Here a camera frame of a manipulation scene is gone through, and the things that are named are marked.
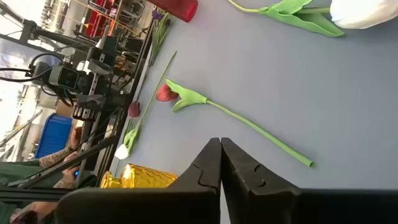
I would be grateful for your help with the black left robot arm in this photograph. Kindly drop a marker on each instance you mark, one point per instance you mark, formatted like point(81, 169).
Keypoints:
point(53, 36)

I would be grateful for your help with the red storage bins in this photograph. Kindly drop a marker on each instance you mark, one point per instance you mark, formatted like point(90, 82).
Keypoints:
point(96, 21)

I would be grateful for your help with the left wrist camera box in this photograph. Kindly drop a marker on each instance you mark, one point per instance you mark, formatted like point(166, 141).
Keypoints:
point(63, 77)

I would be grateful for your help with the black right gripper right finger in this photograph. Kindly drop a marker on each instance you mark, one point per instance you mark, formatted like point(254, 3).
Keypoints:
point(264, 205)

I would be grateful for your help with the red glass vase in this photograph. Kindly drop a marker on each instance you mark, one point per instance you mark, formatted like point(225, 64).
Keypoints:
point(180, 9)

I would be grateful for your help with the red artificial tulip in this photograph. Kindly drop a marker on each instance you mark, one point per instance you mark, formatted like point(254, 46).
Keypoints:
point(134, 109)
point(166, 93)

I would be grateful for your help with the purple artificial flower bunch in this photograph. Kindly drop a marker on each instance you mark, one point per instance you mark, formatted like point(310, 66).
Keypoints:
point(161, 34)

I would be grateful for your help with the white artificial tulip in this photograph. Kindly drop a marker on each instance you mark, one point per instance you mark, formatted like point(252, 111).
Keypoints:
point(122, 152)
point(360, 12)

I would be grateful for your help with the blue plastic bin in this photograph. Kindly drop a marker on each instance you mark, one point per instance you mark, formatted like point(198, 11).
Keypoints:
point(54, 137)

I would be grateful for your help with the black metal table frame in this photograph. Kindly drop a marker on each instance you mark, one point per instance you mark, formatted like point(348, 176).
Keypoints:
point(102, 155)

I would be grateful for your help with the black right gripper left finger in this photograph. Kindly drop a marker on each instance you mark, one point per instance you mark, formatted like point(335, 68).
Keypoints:
point(199, 205)

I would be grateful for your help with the yellow glass vase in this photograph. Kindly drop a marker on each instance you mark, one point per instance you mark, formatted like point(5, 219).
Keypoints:
point(140, 177)

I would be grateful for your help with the person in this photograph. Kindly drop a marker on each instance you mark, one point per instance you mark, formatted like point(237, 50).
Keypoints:
point(18, 171)

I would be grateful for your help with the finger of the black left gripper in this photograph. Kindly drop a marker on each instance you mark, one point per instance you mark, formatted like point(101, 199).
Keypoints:
point(93, 88)
point(94, 77)

